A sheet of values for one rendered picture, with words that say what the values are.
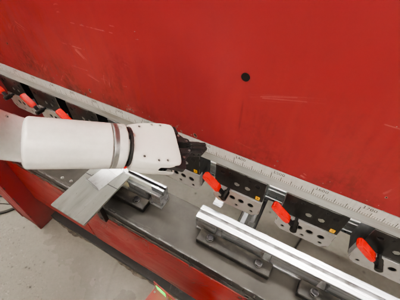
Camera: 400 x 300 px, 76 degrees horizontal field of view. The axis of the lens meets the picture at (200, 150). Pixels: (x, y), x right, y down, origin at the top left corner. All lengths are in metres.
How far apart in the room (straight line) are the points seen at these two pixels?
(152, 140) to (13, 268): 1.98
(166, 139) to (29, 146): 0.23
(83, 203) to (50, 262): 1.18
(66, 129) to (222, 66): 0.30
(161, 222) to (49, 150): 0.78
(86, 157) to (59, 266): 1.81
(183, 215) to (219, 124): 0.63
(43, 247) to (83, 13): 1.90
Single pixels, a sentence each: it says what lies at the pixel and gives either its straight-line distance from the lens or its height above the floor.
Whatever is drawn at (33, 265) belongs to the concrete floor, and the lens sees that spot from 2.32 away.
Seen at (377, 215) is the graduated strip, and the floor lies 1.38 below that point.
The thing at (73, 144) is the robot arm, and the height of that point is 1.60.
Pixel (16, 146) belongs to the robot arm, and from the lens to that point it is 0.55.
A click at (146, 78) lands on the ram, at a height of 1.55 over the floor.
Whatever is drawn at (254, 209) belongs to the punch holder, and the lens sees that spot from 0.79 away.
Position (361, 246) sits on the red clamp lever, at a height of 1.31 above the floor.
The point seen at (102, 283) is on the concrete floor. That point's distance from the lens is 2.07.
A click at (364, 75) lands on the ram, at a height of 1.68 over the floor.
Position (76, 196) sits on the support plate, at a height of 1.00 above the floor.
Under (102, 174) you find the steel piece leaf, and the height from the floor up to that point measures 1.00.
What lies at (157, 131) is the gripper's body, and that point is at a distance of 0.52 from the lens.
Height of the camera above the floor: 1.88
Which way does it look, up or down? 46 degrees down
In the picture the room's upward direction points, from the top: straight up
